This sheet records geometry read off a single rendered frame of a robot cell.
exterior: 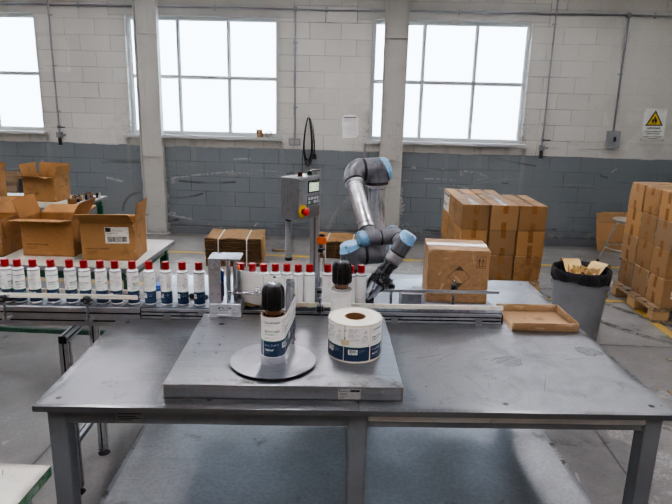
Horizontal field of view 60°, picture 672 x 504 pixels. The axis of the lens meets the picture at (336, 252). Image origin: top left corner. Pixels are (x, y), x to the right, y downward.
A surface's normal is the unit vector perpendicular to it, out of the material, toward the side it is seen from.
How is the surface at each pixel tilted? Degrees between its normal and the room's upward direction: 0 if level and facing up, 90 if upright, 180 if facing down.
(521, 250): 91
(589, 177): 90
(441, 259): 90
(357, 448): 90
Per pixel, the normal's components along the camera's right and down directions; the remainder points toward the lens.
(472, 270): -0.07, 0.24
